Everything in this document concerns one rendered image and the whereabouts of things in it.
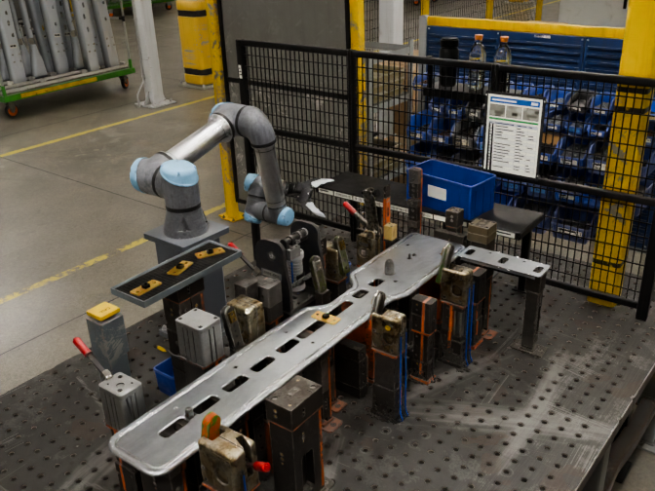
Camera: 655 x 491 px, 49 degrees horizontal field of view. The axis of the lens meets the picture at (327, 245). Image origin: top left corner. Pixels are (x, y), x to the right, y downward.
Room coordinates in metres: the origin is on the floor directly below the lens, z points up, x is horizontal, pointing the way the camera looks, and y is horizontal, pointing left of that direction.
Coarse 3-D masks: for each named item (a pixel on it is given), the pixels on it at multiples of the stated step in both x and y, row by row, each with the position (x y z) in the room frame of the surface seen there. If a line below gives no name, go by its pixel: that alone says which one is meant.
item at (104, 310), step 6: (96, 306) 1.59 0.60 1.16; (102, 306) 1.59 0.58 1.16; (108, 306) 1.59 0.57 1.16; (114, 306) 1.59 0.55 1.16; (90, 312) 1.57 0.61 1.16; (96, 312) 1.56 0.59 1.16; (102, 312) 1.56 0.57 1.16; (108, 312) 1.56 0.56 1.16; (114, 312) 1.57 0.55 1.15; (96, 318) 1.55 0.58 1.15; (102, 318) 1.54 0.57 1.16
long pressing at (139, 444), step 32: (384, 256) 2.15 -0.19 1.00; (416, 256) 2.14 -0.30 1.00; (352, 288) 1.93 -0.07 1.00; (384, 288) 1.93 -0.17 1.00; (416, 288) 1.93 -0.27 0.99; (288, 320) 1.75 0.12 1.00; (352, 320) 1.75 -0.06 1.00; (256, 352) 1.60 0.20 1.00; (288, 352) 1.59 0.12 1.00; (320, 352) 1.59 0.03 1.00; (192, 384) 1.46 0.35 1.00; (224, 384) 1.46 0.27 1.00; (256, 384) 1.46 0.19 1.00; (160, 416) 1.34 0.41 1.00; (224, 416) 1.33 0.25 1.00; (128, 448) 1.24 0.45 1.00; (160, 448) 1.23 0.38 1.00; (192, 448) 1.23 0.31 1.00
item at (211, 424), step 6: (210, 414) 1.20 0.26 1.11; (216, 414) 1.21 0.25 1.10; (204, 420) 1.20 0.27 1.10; (210, 420) 1.19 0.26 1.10; (216, 420) 1.20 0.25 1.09; (204, 426) 1.19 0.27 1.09; (210, 426) 1.19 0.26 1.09; (216, 426) 1.21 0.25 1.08; (204, 432) 1.20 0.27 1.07; (210, 432) 1.19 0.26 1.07; (216, 432) 1.21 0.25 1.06; (210, 438) 1.19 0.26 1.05
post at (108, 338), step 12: (96, 324) 1.54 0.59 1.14; (108, 324) 1.55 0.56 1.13; (120, 324) 1.57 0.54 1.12; (96, 336) 1.55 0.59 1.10; (108, 336) 1.54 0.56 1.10; (120, 336) 1.57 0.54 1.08; (96, 348) 1.55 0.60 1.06; (108, 348) 1.54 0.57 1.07; (120, 348) 1.56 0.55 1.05; (108, 360) 1.53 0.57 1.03; (120, 360) 1.56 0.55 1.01
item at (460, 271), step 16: (448, 272) 1.95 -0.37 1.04; (464, 272) 1.93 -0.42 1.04; (448, 288) 1.95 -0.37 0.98; (464, 288) 1.92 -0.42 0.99; (448, 304) 1.94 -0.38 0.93; (464, 304) 1.92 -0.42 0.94; (448, 320) 1.95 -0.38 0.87; (464, 320) 1.94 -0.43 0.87; (448, 336) 1.94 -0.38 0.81; (464, 336) 1.93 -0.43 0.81; (448, 352) 1.94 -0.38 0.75; (464, 352) 1.94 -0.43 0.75; (464, 368) 1.91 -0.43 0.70
